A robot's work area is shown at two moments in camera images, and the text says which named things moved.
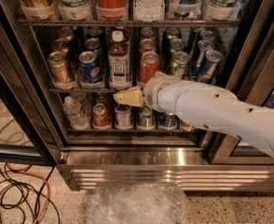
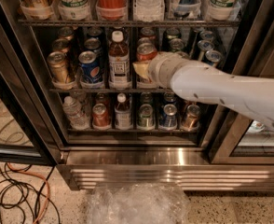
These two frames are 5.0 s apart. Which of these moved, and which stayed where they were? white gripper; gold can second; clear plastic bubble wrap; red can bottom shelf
Moved: white gripper
Stayed: red can bottom shelf; clear plastic bubble wrap; gold can second
